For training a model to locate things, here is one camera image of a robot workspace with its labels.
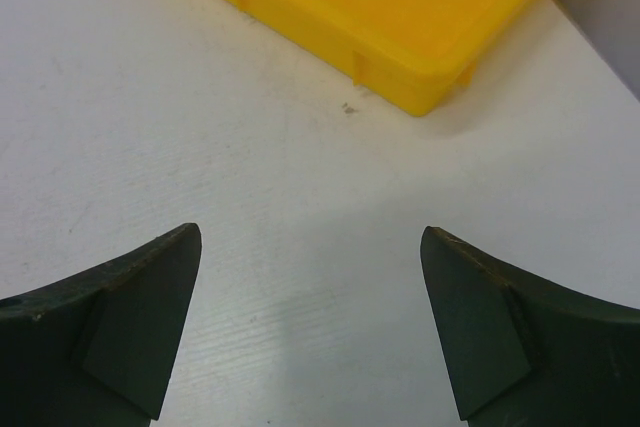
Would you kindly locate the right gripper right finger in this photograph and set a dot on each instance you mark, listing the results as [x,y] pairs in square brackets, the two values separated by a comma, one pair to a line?
[521,350]

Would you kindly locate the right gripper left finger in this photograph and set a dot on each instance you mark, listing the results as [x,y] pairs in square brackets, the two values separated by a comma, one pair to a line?
[98,348]

